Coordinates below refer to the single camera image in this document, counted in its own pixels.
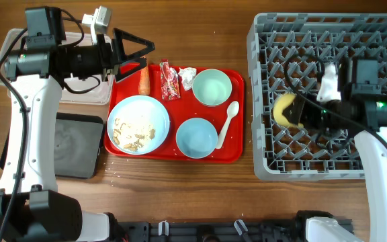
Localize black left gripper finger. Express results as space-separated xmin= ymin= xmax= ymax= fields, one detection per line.
xmin=112 ymin=28 xmax=155 ymax=64
xmin=114 ymin=57 xmax=147 ymax=83

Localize yellow plastic cup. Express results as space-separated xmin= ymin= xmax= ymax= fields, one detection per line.
xmin=272 ymin=93 xmax=304 ymax=128

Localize pale green bowl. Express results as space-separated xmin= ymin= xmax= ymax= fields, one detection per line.
xmin=192 ymin=69 xmax=232 ymax=107

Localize light blue bowl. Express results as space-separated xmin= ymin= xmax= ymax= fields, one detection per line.
xmin=176 ymin=118 xmax=218 ymax=159

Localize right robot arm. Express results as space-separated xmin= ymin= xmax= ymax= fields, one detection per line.
xmin=272 ymin=57 xmax=387 ymax=241

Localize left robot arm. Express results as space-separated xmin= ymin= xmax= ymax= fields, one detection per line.
xmin=0 ymin=6 xmax=155 ymax=241

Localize grey dishwasher rack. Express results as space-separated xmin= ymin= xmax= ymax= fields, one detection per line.
xmin=247 ymin=13 xmax=387 ymax=182

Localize orange carrot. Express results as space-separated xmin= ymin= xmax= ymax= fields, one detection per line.
xmin=138 ymin=66 xmax=151 ymax=95

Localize clear plastic bin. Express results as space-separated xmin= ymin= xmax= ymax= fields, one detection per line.
xmin=0 ymin=28 xmax=116 ymax=106

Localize red snack wrapper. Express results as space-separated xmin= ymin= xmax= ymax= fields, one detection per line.
xmin=159 ymin=59 xmax=181 ymax=101

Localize crumpled white tissue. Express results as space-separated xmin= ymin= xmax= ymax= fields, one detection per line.
xmin=178 ymin=67 xmax=197 ymax=91

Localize red serving tray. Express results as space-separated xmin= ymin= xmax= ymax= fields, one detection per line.
xmin=103 ymin=65 xmax=245 ymax=163

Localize white plastic spoon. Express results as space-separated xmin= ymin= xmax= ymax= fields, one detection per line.
xmin=216 ymin=101 xmax=240 ymax=149

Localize light blue plate with rice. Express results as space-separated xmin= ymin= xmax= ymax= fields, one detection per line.
xmin=107 ymin=95 xmax=171 ymax=155

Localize black tray bin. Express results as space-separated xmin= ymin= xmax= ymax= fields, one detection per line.
xmin=0 ymin=112 xmax=105 ymax=179

